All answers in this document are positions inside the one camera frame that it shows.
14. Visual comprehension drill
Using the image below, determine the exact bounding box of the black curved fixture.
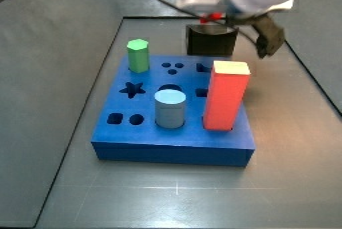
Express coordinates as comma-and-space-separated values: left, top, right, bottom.
185, 24, 237, 57

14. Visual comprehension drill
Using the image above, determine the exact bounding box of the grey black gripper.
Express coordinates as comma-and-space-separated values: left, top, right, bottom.
174, 0, 284, 58

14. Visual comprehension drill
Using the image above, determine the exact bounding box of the red square tall peg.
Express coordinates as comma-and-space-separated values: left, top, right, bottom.
202, 60, 251, 131

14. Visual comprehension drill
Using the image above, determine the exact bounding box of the red square-circle object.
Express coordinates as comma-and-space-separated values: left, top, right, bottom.
198, 12, 221, 24

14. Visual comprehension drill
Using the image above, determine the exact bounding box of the green hexagonal peg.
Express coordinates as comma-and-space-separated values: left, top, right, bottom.
126, 39, 149, 73

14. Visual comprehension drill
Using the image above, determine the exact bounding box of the blue shape-sorter block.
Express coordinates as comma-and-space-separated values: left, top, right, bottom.
90, 55, 255, 167

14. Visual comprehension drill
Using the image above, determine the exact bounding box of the light blue cylinder peg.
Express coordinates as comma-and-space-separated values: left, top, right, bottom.
153, 89, 185, 129

